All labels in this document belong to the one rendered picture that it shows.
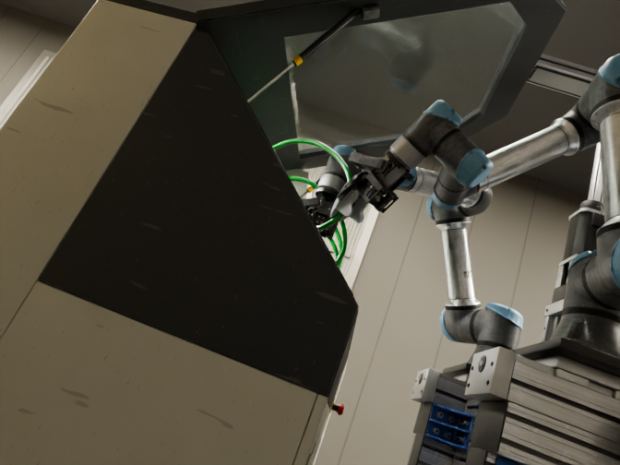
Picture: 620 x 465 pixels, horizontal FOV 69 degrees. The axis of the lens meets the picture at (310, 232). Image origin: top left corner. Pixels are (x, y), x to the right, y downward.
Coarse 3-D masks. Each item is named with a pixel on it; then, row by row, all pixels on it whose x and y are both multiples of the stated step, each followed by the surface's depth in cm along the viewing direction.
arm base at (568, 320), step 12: (564, 312) 94; (576, 312) 91; (588, 312) 89; (600, 312) 88; (564, 324) 91; (576, 324) 89; (588, 324) 88; (600, 324) 87; (612, 324) 87; (552, 336) 93; (564, 336) 89; (576, 336) 88; (588, 336) 86; (600, 336) 85; (612, 336) 85; (600, 348) 84; (612, 348) 84
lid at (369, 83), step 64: (320, 0) 105; (384, 0) 108; (448, 0) 111; (512, 0) 114; (256, 64) 120; (320, 64) 126; (384, 64) 130; (448, 64) 134; (512, 64) 136; (320, 128) 153; (384, 128) 159
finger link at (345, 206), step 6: (354, 192) 105; (342, 198) 106; (348, 198) 106; (354, 198) 105; (336, 204) 107; (342, 204) 106; (348, 204) 105; (336, 210) 108; (342, 210) 106; (348, 210) 105; (330, 216) 109; (348, 216) 104
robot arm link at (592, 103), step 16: (608, 64) 94; (592, 80) 100; (608, 80) 94; (592, 96) 98; (608, 96) 94; (592, 112) 97; (608, 112) 94; (592, 128) 104; (608, 128) 93; (608, 144) 92; (608, 160) 91; (608, 176) 90; (608, 192) 88; (608, 208) 87; (608, 224) 84; (608, 240) 83; (608, 256) 82; (592, 272) 87; (608, 272) 81; (592, 288) 87; (608, 288) 83; (608, 304) 87
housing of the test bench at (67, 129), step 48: (144, 0) 111; (96, 48) 106; (144, 48) 105; (48, 96) 101; (96, 96) 100; (144, 96) 99; (0, 144) 96; (48, 144) 96; (96, 144) 95; (0, 192) 92; (48, 192) 91; (0, 240) 87; (48, 240) 87; (0, 288) 84; (0, 336) 80
